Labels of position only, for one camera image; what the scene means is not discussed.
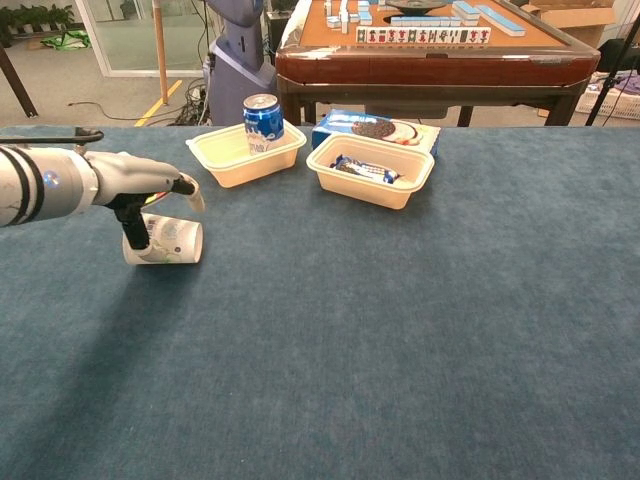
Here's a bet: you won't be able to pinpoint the grey blue robot body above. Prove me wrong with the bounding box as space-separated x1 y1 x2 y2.
205 0 278 127

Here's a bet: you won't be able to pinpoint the black tripod stand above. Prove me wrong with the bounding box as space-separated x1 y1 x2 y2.
584 29 640 127

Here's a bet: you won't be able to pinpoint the brown mahjong table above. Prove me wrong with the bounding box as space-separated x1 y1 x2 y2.
274 0 602 128

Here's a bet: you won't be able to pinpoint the black slanted table leg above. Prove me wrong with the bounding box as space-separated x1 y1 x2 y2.
0 42 40 119

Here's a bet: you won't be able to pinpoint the cardboard box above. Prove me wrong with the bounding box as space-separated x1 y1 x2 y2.
521 0 622 50

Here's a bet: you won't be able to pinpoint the blue drink can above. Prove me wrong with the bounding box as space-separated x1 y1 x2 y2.
242 93 286 155

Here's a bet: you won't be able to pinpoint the cream plastic food container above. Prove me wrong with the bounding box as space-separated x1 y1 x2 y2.
185 121 308 189
305 133 436 211

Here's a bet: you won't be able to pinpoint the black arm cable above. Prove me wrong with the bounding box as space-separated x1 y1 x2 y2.
0 128 105 148

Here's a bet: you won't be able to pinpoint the blue table cloth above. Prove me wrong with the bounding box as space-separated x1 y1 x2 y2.
0 124 640 480

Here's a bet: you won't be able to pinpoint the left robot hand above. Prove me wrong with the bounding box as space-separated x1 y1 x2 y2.
85 151 207 263

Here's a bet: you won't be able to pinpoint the dark round dish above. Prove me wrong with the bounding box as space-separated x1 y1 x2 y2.
383 0 450 15

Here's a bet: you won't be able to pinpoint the blue snack packet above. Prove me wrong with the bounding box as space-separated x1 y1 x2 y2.
328 154 403 186

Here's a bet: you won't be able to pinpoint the white paper cup green print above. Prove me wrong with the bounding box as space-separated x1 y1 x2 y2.
122 212 205 266

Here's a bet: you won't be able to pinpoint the green potted plants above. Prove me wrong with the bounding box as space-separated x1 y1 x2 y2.
0 3 76 37

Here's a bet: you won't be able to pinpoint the blue cookie box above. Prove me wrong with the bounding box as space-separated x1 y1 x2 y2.
311 108 442 160

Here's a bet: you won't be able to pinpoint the black floor cable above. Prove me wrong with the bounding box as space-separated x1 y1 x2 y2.
67 99 182 124

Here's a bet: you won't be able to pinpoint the white plastic basket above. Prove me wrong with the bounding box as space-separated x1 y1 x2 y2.
574 83 640 121

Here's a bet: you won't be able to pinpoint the green bag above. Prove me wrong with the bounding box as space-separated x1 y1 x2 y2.
40 29 93 51

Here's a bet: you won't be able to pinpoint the white glass partition frame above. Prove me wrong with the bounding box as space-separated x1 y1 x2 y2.
74 0 211 79

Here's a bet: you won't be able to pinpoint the wooden pole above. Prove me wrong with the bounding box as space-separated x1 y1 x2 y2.
151 0 170 106

